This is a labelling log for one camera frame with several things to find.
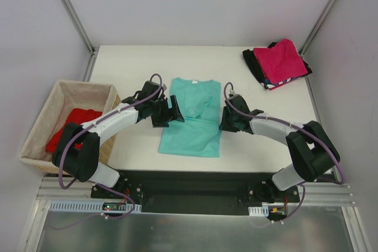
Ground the teal t shirt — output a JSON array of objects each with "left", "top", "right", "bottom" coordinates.
[{"left": 158, "top": 78, "right": 221, "bottom": 158}]

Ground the patterned t shirt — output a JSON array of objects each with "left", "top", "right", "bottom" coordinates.
[{"left": 261, "top": 77, "right": 298, "bottom": 90}]

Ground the black t shirt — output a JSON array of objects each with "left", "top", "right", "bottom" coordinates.
[{"left": 242, "top": 42, "right": 312, "bottom": 84}]

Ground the pink t shirt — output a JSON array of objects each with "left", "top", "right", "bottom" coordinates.
[{"left": 253, "top": 39, "right": 307, "bottom": 84}]

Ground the wicker basket with cloth liner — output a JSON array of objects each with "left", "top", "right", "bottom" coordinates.
[{"left": 18, "top": 80, "right": 120, "bottom": 174}]

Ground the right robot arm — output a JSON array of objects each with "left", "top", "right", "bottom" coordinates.
[{"left": 220, "top": 94, "right": 340, "bottom": 203}]

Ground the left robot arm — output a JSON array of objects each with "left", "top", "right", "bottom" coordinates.
[{"left": 52, "top": 80, "right": 185, "bottom": 198}]

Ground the red t shirt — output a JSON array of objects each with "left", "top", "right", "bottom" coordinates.
[{"left": 45, "top": 108, "right": 102, "bottom": 153}]

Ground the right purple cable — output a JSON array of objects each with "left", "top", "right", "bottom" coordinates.
[{"left": 223, "top": 82, "right": 346, "bottom": 228}]

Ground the purple cable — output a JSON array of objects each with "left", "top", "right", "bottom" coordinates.
[
  {"left": 223, "top": 82, "right": 346, "bottom": 228},
  {"left": 48, "top": 73, "right": 163, "bottom": 231}
]

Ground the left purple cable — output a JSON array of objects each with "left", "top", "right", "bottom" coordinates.
[{"left": 48, "top": 73, "right": 163, "bottom": 231}]

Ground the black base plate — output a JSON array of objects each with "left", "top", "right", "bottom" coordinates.
[{"left": 90, "top": 171, "right": 299, "bottom": 215}]

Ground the right white cable duct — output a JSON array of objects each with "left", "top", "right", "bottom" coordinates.
[{"left": 248, "top": 205, "right": 269, "bottom": 217}]

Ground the aluminium rail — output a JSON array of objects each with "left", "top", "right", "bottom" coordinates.
[{"left": 37, "top": 176, "right": 95, "bottom": 201}]

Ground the aluminium frame post right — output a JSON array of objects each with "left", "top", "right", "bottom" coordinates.
[{"left": 298, "top": 0, "right": 360, "bottom": 57}]

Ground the aluminium frame post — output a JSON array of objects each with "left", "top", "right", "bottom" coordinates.
[
  {"left": 298, "top": 0, "right": 360, "bottom": 57},
  {"left": 60, "top": 0, "right": 95, "bottom": 55}
]

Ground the aluminium frame post left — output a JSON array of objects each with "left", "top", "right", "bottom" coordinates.
[{"left": 60, "top": 0, "right": 95, "bottom": 55}]

